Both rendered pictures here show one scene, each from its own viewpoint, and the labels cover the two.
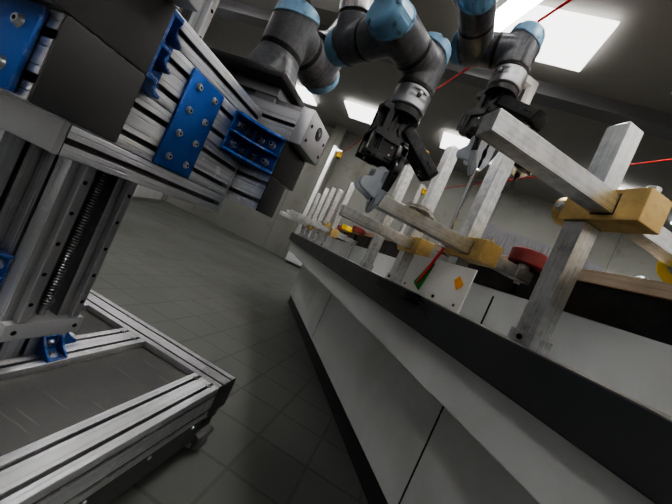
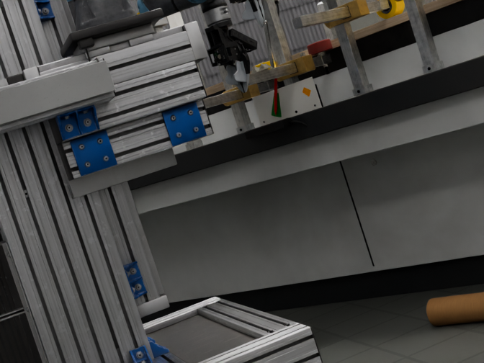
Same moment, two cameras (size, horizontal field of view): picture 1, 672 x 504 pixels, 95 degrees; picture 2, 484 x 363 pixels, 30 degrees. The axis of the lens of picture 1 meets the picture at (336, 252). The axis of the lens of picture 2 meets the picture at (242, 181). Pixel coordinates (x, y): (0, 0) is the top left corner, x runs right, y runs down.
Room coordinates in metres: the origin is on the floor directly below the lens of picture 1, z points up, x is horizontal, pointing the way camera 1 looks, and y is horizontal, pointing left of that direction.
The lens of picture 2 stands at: (-1.64, 1.41, 0.72)
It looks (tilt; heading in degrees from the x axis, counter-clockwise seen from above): 3 degrees down; 330
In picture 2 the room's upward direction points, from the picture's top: 18 degrees counter-clockwise
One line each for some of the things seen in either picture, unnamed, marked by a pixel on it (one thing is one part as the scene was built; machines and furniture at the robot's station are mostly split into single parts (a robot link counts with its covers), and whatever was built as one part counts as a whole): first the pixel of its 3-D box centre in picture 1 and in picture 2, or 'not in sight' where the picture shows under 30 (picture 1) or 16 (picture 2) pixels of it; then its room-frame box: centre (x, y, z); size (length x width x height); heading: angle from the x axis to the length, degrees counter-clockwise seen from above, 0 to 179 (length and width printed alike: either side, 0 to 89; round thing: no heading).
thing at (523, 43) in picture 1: (518, 52); not in sight; (0.72, -0.20, 1.31); 0.09 x 0.08 x 0.11; 65
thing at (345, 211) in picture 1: (403, 241); (234, 96); (0.94, -0.17, 0.82); 0.43 x 0.03 x 0.04; 107
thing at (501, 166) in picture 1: (470, 234); (284, 58); (0.75, -0.28, 0.89); 0.03 x 0.03 x 0.48; 17
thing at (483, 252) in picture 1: (470, 251); (293, 68); (0.73, -0.29, 0.84); 0.13 x 0.06 x 0.05; 17
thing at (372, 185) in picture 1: (371, 187); (240, 77); (0.61, -0.01, 0.86); 0.06 x 0.03 x 0.09; 107
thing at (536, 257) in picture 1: (521, 272); (323, 57); (0.75, -0.43, 0.85); 0.08 x 0.08 x 0.11
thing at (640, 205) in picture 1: (602, 211); (345, 14); (0.49, -0.36, 0.94); 0.13 x 0.06 x 0.05; 17
